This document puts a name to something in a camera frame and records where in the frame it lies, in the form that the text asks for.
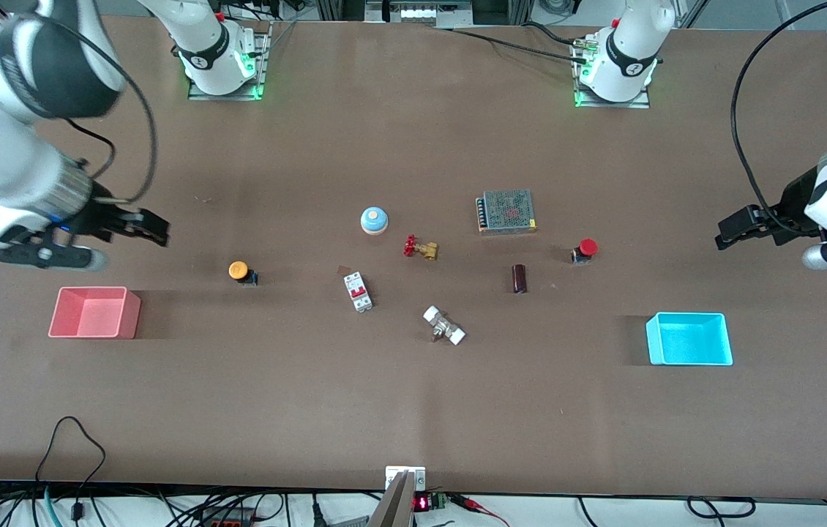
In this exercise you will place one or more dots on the cyan plastic bin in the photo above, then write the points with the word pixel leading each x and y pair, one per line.
pixel 688 344

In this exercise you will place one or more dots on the pink plastic bin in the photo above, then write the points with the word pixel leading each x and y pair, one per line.
pixel 91 315

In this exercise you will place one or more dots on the metal mesh power supply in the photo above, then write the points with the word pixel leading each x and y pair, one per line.
pixel 506 212

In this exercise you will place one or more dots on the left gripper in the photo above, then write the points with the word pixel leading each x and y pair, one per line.
pixel 791 203

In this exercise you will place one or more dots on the red digit display module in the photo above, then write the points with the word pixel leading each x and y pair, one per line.
pixel 421 503

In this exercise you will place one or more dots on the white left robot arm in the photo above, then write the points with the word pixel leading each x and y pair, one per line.
pixel 626 51

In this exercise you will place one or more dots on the metal fitting white ends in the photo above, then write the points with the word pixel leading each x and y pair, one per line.
pixel 444 326

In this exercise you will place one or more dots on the grey metal bar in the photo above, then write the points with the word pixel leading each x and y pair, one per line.
pixel 393 509

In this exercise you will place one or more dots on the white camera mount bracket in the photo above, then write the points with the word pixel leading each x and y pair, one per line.
pixel 393 474

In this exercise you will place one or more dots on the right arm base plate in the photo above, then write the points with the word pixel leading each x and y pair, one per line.
pixel 264 73

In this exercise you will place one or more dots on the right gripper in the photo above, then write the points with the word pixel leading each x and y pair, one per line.
pixel 102 217

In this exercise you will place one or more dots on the blue round bell button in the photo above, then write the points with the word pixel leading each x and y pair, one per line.
pixel 375 219

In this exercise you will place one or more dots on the red push button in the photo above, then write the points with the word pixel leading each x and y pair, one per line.
pixel 588 247

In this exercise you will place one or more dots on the white terminal device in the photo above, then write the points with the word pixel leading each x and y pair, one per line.
pixel 428 10

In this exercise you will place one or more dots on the dark red cylinder capacitor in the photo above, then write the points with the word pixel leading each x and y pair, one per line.
pixel 519 279

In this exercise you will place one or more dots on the white red circuit breaker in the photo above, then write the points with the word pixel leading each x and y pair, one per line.
pixel 358 291

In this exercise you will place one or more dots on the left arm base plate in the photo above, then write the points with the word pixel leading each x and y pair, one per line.
pixel 640 105

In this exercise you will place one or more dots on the yellow push button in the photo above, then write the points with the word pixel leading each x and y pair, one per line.
pixel 238 270

